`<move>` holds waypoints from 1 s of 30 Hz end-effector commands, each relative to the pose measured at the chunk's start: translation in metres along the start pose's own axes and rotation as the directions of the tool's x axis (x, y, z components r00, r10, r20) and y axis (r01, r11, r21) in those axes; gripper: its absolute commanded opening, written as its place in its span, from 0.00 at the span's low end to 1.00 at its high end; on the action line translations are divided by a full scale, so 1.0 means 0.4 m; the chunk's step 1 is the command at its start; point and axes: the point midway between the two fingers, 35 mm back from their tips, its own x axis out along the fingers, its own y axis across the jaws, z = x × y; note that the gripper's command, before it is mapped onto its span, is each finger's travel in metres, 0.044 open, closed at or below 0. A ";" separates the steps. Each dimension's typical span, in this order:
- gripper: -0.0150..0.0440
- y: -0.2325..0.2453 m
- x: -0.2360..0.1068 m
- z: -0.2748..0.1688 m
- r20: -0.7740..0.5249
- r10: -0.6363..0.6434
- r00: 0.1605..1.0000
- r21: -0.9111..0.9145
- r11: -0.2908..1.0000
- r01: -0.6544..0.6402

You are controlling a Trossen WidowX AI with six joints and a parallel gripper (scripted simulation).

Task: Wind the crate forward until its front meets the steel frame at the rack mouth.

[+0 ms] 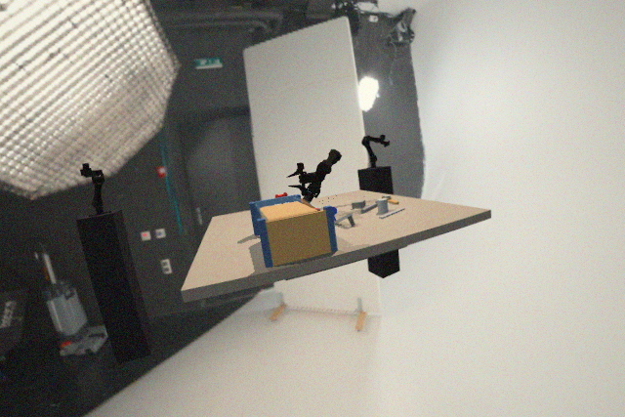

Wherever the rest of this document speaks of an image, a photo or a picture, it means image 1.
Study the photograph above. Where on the clear-panelled rack with blue frame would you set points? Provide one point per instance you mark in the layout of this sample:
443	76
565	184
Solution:
293	229

